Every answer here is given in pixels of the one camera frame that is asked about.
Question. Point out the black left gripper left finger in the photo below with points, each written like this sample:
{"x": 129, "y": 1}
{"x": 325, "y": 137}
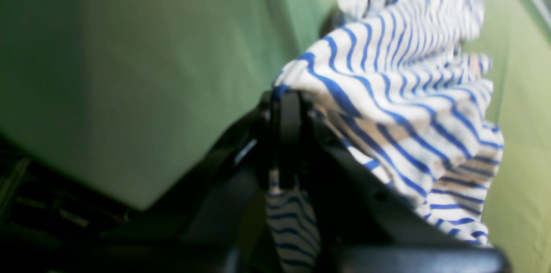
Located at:
{"x": 228, "y": 179}

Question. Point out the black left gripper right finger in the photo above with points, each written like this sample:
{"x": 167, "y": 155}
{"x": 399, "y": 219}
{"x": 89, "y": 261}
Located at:
{"x": 364, "y": 226}

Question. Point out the blue white striped t-shirt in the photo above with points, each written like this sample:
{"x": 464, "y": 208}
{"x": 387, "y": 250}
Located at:
{"x": 391, "y": 80}

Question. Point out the green table cloth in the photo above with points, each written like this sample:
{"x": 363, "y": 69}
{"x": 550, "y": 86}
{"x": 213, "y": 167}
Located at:
{"x": 124, "y": 95}

